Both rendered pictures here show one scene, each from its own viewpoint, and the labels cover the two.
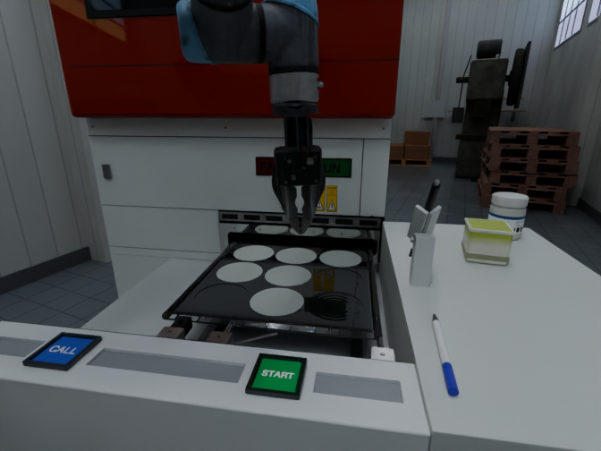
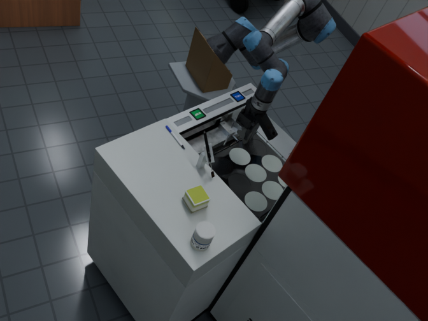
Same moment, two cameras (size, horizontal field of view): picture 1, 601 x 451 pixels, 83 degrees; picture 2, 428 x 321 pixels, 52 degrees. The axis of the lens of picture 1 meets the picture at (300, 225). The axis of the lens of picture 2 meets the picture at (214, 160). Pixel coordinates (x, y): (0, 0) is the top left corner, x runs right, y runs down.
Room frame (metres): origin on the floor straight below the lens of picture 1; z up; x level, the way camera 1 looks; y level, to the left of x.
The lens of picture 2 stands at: (1.01, -1.26, 2.35)
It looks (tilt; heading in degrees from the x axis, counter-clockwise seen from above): 48 degrees down; 113
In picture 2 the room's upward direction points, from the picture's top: 22 degrees clockwise
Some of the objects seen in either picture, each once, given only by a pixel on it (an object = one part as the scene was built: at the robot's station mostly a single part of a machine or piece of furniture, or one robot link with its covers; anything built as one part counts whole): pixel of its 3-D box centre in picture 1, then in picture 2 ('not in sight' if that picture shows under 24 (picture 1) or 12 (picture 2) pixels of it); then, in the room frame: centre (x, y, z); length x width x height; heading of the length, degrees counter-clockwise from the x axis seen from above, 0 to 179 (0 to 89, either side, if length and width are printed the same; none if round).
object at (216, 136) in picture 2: not in sight; (213, 139); (0.40, 0.05, 0.87); 0.36 x 0.08 x 0.03; 81
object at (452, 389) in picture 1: (442, 347); (175, 137); (0.34, -0.17, 0.97); 0.14 x 0.01 x 0.01; 167
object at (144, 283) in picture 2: not in sight; (202, 221); (0.55, -0.03, 0.41); 0.96 x 0.64 x 0.82; 81
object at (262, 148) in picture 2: (287, 276); (255, 173); (0.67, 0.03, 0.90); 0.34 x 0.34 x 0.01; 81
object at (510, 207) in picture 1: (506, 216); (202, 236); (0.74, -0.46, 1.01); 0.07 x 0.07 x 0.10
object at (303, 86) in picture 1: (296, 91); (261, 101); (0.56, 0.01, 1.26); 0.08 x 0.08 x 0.05
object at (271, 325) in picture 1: (266, 325); (228, 145); (0.49, 0.06, 0.90); 0.38 x 0.01 x 0.01; 81
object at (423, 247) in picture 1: (421, 242); (206, 158); (0.52, -0.20, 1.03); 0.06 x 0.04 x 0.13; 171
